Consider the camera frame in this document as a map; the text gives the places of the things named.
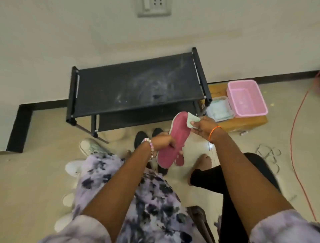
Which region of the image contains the person's left hand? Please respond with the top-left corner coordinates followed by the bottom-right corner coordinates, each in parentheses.
top-left (146, 133), bottom-right (185, 158)

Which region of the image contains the person's right hand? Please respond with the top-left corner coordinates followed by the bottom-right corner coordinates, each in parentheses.
top-left (191, 116), bottom-right (222, 143)

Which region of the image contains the white wipe cloth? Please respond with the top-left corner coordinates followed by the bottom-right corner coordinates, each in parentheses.
top-left (186, 112), bottom-right (202, 131)

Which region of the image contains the pink shoe with white sole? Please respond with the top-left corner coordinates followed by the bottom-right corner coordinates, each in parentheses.
top-left (174, 151), bottom-right (186, 167)
top-left (157, 111), bottom-right (191, 169)

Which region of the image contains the person's right forearm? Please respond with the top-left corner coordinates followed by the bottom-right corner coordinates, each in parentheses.
top-left (209, 128), bottom-right (296, 239)

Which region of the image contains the person's left forearm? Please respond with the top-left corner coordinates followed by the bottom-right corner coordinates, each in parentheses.
top-left (79, 139), bottom-right (161, 243)

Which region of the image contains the clear plastic container of wipes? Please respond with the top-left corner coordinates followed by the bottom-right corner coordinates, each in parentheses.
top-left (204, 96), bottom-right (235, 122)

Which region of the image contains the person's right foot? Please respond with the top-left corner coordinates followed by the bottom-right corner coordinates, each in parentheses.
top-left (191, 153), bottom-right (213, 186)

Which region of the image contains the brown cardboard box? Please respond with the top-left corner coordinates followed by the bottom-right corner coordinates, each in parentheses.
top-left (199, 84), bottom-right (269, 132)

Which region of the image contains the pink plastic basket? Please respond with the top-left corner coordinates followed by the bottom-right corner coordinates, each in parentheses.
top-left (226, 80), bottom-right (269, 118)

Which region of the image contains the black trouser leg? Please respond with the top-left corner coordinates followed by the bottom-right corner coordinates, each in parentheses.
top-left (189, 152), bottom-right (281, 243)

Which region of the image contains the purple floral dress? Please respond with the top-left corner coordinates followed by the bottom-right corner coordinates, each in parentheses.
top-left (37, 152), bottom-right (320, 243)

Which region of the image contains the black fabric shoe rack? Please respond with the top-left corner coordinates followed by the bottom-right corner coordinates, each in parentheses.
top-left (66, 47), bottom-right (213, 145)

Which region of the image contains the white sneaker with green trim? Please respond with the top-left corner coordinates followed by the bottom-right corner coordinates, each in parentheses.
top-left (79, 138), bottom-right (111, 157)

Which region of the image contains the plain white shoe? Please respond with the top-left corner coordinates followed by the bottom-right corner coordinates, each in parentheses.
top-left (65, 159), bottom-right (87, 179)
top-left (62, 192), bottom-right (76, 207)
top-left (54, 214), bottom-right (73, 233)

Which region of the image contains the orange thread bracelet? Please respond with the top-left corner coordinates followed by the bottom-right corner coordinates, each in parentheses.
top-left (208, 125), bottom-right (223, 144)

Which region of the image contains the pink and white bead bracelet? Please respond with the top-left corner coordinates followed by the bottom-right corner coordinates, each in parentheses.
top-left (140, 137), bottom-right (156, 162)

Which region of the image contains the grey tangled wire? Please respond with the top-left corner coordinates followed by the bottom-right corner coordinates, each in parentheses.
top-left (255, 144), bottom-right (282, 174)

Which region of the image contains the orange cable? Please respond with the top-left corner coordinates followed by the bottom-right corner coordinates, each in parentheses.
top-left (290, 71), bottom-right (320, 224)

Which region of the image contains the white wall switch socket plate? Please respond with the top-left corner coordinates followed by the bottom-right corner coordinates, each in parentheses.
top-left (137, 0), bottom-right (173, 18)

